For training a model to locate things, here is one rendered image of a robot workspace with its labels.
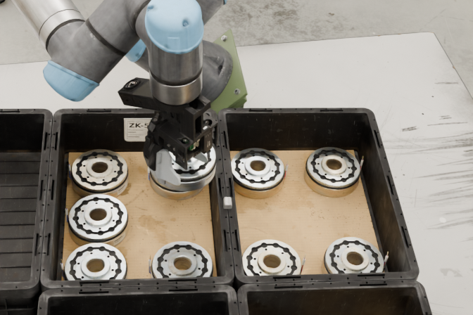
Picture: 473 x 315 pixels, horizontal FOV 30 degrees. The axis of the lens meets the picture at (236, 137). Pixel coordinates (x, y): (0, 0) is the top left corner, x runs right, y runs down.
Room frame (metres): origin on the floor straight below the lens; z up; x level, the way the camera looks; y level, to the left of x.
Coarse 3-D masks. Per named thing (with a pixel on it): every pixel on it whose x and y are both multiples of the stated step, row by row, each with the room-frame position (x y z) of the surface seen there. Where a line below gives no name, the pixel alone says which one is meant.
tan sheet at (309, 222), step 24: (288, 168) 1.17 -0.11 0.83; (288, 192) 1.11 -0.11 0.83; (312, 192) 1.11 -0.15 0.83; (360, 192) 1.13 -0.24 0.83; (240, 216) 1.04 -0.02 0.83; (264, 216) 1.04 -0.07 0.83; (288, 216) 1.05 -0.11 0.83; (312, 216) 1.06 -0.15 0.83; (336, 216) 1.06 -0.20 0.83; (360, 216) 1.07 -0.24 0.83; (240, 240) 0.98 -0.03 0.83; (288, 240) 0.99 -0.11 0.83; (312, 240) 1.00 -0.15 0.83; (312, 264) 0.95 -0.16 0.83
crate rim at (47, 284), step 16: (64, 112) 1.15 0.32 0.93; (80, 112) 1.15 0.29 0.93; (96, 112) 1.16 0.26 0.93; (112, 112) 1.16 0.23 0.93; (128, 112) 1.17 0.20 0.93; (144, 112) 1.17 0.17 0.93; (208, 112) 1.19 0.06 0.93; (48, 192) 0.96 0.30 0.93; (224, 192) 1.00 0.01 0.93; (48, 208) 0.92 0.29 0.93; (48, 224) 0.89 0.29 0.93; (224, 224) 0.93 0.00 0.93; (48, 240) 0.87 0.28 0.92; (224, 240) 0.90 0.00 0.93; (48, 256) 0.83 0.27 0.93; (224, 256) 0.87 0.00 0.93; (48, 272) 0.80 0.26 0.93; (48, 288) 0.77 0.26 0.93; (64, 288) 0.77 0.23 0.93
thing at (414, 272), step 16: (224, 112) 1.20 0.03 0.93; (240, 112) 1.20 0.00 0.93; (256, 112) 1.21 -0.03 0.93; (272, 112) 1.21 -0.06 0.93; (288, 112) 1.22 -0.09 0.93; (304, 112) 1.22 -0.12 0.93; (320, 112) 1.23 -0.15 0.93; (336, 112) 1.23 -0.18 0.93; (352, 112) 1.24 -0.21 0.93; (368, 112) 1.24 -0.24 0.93; (224, 128) 1.16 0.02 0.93; (224, 144) 1.11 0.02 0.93; (224, 160) 1.07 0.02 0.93; (384, 160) 1.12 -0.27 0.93; (224, 176) 1.04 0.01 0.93; (384, 176) 1.08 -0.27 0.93; (400, 208) 1.01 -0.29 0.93; (400, 224) 0.97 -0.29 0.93; (240, 256) 0.87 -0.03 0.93; (240, 272) 0.84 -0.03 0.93; (384, 272) 0.87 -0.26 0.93; (400, 272) 0.87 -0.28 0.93; (416, 272) 0.88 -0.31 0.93
